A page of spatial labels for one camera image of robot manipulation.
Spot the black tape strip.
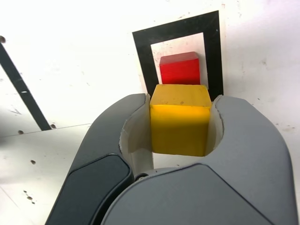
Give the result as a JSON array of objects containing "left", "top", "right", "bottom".
[{"left": 0, "top": 43, "right": 52, "bottom": 131}]

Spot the black tape square outline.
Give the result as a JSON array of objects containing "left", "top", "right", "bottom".
[{"left": 132, "top": 10, "right": 223, "bottom": 101}]

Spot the red cube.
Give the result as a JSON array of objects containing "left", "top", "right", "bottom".
[{"left": 159, "top": 51, "right": 202, "bottom": 85}]

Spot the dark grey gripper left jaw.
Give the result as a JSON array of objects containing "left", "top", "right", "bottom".
[{"left": 45, "top": 92, "right": 155, "bottom": 225}]

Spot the yellow cube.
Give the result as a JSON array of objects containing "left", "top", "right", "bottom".
[{"left": 149, "top": 84, "right": 213, "bottom": 157}]

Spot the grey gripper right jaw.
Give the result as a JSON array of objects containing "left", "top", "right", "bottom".
[{"left": 103, "top": 94, "right": 294, "bottom": 225}]

